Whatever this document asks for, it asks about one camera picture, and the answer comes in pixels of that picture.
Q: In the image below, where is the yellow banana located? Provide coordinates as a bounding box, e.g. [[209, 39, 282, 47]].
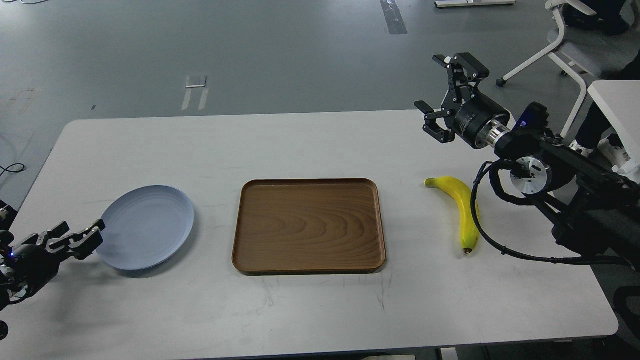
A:
[[424, 176, 480, 255]]

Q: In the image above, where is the brown wooden tray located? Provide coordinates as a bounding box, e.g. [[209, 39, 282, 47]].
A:
[[231, 178, 387, 276]]

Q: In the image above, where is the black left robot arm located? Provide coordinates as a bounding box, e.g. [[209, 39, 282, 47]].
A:
[[0, 202, 106, 310]]

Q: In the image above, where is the white grey office chair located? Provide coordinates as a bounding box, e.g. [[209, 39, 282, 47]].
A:
[[496, 0, 639, 138]]

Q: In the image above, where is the white side table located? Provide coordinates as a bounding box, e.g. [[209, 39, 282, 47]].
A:
[[587, 80, 640, 182]]

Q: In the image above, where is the light blue round plate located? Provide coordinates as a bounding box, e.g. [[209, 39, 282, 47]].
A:
[[96, 185, 195, 271]]

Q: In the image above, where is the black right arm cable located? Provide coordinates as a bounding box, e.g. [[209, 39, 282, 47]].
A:
[[469, 160, 621, 266]]

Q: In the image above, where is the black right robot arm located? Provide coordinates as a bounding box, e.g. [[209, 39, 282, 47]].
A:
[[414, 52, 639, 271]]

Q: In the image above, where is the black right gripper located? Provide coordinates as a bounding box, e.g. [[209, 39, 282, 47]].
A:
[[414, 52, 510, 150]]

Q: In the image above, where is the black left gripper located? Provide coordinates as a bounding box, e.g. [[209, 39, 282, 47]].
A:
[[1, 219, 106, 301]]

